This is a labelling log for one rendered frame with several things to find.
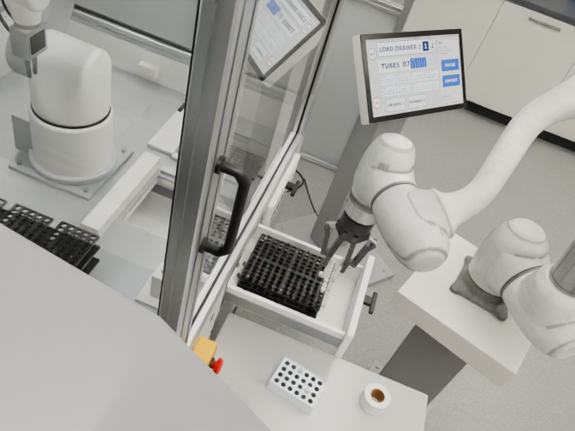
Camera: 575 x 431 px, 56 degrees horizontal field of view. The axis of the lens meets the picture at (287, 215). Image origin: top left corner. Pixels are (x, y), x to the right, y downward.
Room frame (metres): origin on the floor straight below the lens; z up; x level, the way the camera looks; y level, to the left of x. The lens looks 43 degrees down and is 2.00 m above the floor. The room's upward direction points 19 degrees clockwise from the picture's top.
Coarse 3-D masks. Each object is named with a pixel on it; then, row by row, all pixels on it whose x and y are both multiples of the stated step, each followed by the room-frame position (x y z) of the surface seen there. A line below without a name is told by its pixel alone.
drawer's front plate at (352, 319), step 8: (368, 264) 1.05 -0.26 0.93; (368, 272) 1.02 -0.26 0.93; (360, 280) 1.00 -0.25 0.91; (368, 280) 0.99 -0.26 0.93; (360, 288) 0.96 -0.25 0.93; (360, 296) 0.93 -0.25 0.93; (352, 304) 0.94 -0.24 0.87; (360, 304) 0.90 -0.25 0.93; (352, 312) 0.89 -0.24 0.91; (352, 320) 0.85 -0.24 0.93; (344, 328) 0.87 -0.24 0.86; (352, 328) 0.82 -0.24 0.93; (344, 336) 0.82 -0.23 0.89; (352, 336) 0.80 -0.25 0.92; (344, 344) 0.80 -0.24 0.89; (336, 352) 0.80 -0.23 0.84
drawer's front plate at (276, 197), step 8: (296, 160) 1.39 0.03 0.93; (288, 168) 1.33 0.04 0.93; (288, 176) 1.30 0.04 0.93; (280, 184) 1.25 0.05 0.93; (280, 192) 1.21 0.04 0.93; (272, 200) 1.17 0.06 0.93; (280, 200) 1.26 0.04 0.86; (272, 208) 1.14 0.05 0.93; (264, 216) 1.14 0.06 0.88; (272, 216) 1.19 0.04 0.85; (264, 224) 1.14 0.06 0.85
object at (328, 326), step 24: (288, 240) 1.08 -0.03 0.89; (240, 264) 0.98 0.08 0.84; (336, 264) 1.07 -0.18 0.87; (240, 288) 0.85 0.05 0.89; (336, 288) 1.01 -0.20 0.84; (264, 312) 0.84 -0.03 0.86; (288, 312) 0.83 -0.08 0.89; (336, 312) 0.93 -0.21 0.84; (312, 336) 0.83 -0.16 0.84; (336, 336) 0.82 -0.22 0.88
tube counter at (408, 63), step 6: (402, 60) 1.91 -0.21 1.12; (408, 60) 1.93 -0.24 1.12; (414, 60) 1.95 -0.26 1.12; (420, 60) 1.97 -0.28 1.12; (426, 60) 1.99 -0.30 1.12; (432, 60) 2.01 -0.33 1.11; (402, 66) 1.90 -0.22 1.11; (408, 66) 1.92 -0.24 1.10; (414, 66) 1.94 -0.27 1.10; (420, 66) 1.96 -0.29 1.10; (426, 66) 1.98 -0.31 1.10; (432, 66) 2.00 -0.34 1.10
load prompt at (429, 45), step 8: (408, 40) 1.97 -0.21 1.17; (416, 40) 1.99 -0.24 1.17; (424, 40) 2.02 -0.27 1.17; (432, 40) 2.05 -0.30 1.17; (384, 48) 1.88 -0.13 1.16; (392, 48) 1.90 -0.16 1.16; (400, 48) 1.93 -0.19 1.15; (408, 48) 1.95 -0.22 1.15; (416, 48) 1.98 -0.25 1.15; (424, 48) 2.01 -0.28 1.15; (432, 48) 2.04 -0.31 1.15
